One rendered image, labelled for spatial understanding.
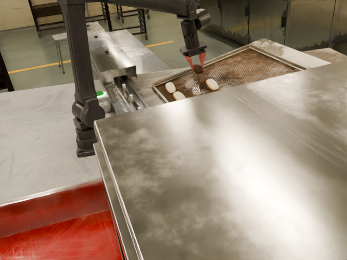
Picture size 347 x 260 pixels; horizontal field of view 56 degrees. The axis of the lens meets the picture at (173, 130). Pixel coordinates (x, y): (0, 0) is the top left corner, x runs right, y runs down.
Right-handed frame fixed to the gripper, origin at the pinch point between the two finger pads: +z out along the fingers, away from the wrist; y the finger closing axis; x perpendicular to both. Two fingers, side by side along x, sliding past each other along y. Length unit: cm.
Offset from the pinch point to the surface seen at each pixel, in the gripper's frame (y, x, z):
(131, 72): 27.6, -27.5, 4.3
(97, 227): 46, 65, 6
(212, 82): -2.5, 11.3, 3.3
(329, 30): -190, -200, 91
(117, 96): 36.1, -6.6, 4.8
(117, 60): 33, -40, 0
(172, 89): 13.1, 5.4, 3.7
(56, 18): 166, -669, 73
